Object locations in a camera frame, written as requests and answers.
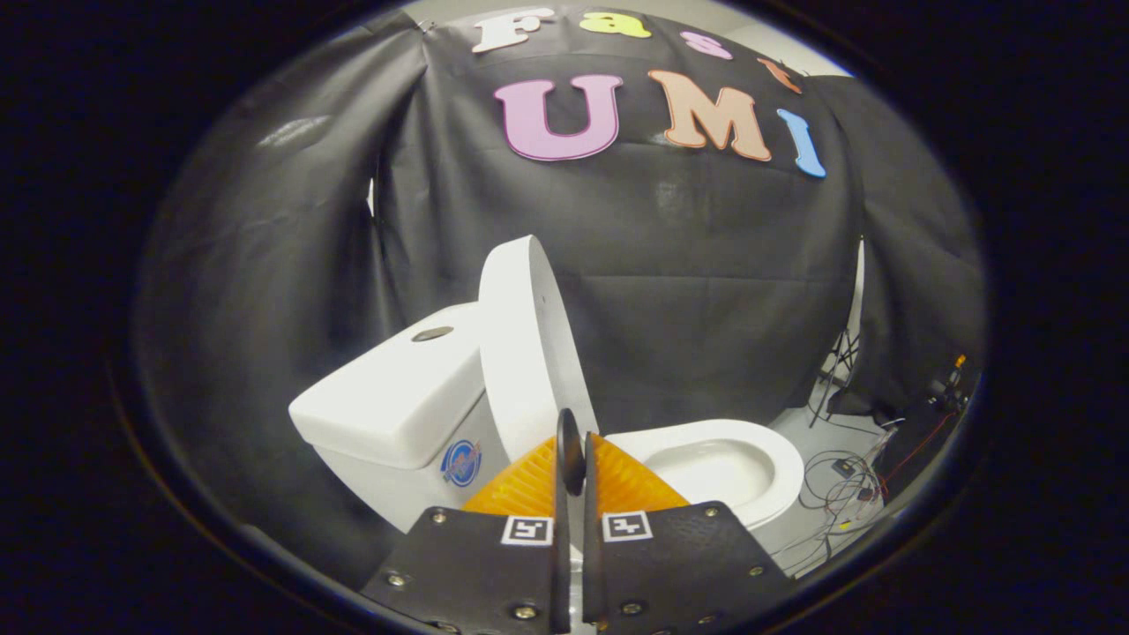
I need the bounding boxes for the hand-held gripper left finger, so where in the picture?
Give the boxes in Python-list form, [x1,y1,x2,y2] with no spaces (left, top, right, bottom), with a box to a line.
[362,423,572,635]

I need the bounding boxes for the white toilet lid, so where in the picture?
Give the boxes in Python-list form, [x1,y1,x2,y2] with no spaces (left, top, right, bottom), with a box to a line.
[477,235,601,497]

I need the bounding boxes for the tangle of floor cables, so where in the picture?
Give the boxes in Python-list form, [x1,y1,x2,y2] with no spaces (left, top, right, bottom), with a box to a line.
[770,422,896,576]

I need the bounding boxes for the black and orange gripper device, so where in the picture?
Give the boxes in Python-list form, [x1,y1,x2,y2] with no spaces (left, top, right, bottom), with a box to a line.
[926,355,973,412]

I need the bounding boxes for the black cloth covered stand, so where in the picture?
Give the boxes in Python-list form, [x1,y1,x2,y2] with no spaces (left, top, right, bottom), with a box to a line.
[871,401,964,497]

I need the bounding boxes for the black light stand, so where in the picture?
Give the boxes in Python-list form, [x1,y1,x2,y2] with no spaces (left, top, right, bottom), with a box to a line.
[809,329,862,430]

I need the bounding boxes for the black backdrop cloth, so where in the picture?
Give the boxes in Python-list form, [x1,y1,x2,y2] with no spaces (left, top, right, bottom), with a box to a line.
[375,7,867,435]
[810,75,986,417]
[135,34,426,587]

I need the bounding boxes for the white ceramic toilet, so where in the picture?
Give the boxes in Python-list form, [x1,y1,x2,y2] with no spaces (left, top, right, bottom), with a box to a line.
[288,303,849,574]

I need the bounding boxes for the red cable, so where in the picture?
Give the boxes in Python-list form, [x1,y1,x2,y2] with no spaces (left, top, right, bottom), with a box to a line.
[878,410,958,495]

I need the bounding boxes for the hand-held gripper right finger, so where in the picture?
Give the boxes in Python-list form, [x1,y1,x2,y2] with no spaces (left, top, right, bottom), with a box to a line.
[582,432,795,634]

